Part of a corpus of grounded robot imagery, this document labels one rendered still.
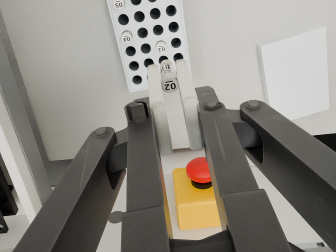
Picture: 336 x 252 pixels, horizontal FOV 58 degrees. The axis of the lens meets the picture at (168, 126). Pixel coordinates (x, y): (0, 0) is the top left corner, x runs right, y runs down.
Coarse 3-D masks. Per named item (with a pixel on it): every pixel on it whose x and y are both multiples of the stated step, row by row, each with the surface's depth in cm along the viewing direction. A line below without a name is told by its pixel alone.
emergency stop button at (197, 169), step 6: (192, 162) 37; (198, 162) 37; (204, 162) 37; (186, 168) 37; (192, 168) 36; (198, 168) 36; (204, 168) 36; (192, 174) 36; (198, 174) 35; (204, 174) 35; (198, 180) 35; (204, 180) 35; (210, 180) 36
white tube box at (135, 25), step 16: (112, 0) 35; (128, 0) 35; (144, 0) 35; (160, 0) 35; (176, 0) 35; (112, 16) 35; (128, 16) 35; (144, 16) 36; (160, 16) 36; (176, 16) 36; (144, 32) 39; (160, 32) 38; (176, 32) 37; (128, 48) 40; (144, 48) 40; (176, 48) 38; (128, 64) 38; (144, 64) 39; (128, 80) 39; (144, 80) 39
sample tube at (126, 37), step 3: (126, 30) 37; (123, 33) 35; (126, 33) 35; (129, 33) 35; (123, 36) 35; (126, 36) 35; (129, 36) 35; (123, 39) 35; (126, 39) 35; (129, 39) 35; (126, 42) 36
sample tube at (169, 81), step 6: (168, 60) 25; (162, 66) 23; (168, 66) 23; (162, 72) 22; (168, 72) 22; (174, 72) 23; (162, 78) 21; (168, 78) 21; (174, 78) 21; (162, 84) 21; (168, 84) 21; (174, 84) 21; (168, 90) 21; (174, 90) 21
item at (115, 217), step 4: (112, 212) 40; (116, 212) 40; (120, 212) 40; (112, 216) 40; (116, 216) 40; (120, 216) 40; (108, 220) 39; (112, 220) 39; (116, 220) 39; (120, 220) 39
